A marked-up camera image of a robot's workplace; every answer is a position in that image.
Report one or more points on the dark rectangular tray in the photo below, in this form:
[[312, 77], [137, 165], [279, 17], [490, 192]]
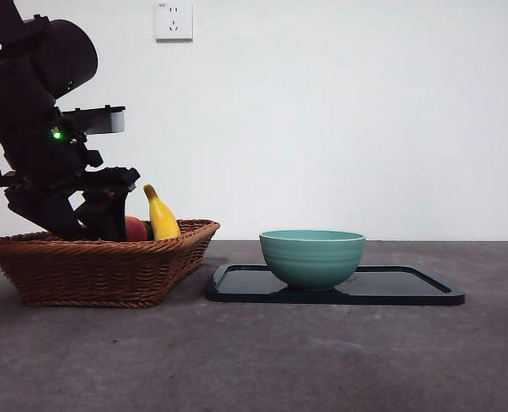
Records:
[[391, 285]]

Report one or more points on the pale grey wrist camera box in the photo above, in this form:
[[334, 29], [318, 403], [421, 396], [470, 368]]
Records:
[[116, 122]]

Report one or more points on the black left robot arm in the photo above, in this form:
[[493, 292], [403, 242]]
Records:
[[44, 51]]

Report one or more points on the brown wicker basket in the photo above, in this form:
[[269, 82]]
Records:
[[95, 274]]

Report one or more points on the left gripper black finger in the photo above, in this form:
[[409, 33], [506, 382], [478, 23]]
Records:
[[48, 214], [106, 214]]

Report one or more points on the yellow banana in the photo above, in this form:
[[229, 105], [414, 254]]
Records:
[[163, 219]]

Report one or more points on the red orange peach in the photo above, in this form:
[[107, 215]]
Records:
[[136, 229]]

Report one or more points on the white wall socket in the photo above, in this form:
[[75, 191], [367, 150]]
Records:
[[174, 21]]

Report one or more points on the teal ribbed bowl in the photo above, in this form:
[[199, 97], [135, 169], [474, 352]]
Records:
[[312, 262]]

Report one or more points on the dark green fruit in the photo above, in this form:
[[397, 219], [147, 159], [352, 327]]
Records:
[[149, 232]]

